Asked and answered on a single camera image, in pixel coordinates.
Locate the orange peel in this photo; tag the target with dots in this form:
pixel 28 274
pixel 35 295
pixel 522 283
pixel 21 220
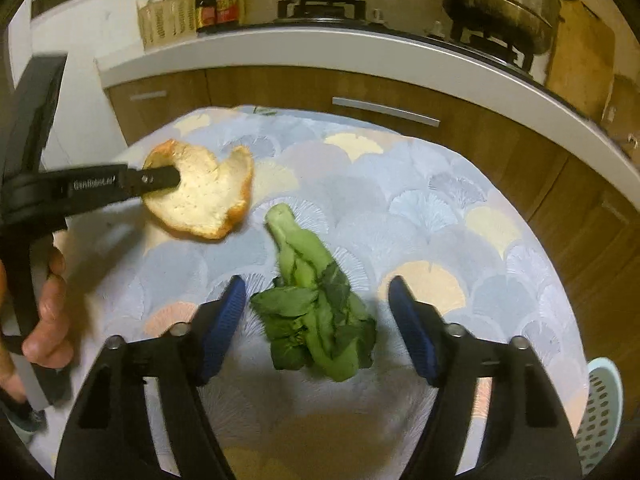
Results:
pixel 212 197

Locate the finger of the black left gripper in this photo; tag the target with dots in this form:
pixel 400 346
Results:
pixel 35 203

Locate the fan-pattern grey tablecloth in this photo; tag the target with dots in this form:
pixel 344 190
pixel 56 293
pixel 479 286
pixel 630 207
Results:
pixel 385 205

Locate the woven basket on counter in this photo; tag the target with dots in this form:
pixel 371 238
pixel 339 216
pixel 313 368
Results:
pixel 163 22

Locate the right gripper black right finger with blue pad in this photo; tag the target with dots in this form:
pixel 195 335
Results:
pixel 527 434

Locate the light blue perforated trash basket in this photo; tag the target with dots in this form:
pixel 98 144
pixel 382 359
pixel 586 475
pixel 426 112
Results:
pixel 603 414

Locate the person's left hand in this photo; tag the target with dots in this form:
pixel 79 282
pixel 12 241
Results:
pixel 48 344

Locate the black gas stove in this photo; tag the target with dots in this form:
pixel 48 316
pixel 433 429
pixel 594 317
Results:
pixel 358 14

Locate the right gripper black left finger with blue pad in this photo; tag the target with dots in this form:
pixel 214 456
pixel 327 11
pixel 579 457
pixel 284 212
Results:
pixel 108 434

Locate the green leafy vegetable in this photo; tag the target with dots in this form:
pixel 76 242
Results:
pixel 311 316

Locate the wooden cutting board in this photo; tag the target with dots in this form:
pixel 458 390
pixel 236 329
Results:
pixel 581 65

